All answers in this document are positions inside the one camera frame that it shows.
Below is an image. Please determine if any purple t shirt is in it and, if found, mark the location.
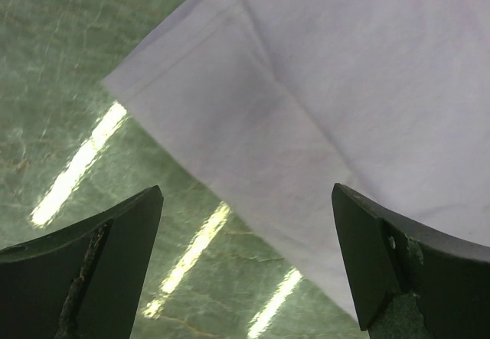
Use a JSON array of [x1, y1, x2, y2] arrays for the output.
[[104, 0, 489, 313]]

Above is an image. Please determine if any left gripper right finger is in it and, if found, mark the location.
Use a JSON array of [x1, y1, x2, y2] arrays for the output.
[[332, 184, 489, 338]]

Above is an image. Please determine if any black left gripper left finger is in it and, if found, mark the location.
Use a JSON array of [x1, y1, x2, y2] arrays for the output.
[[1, 186, 164, 338]]

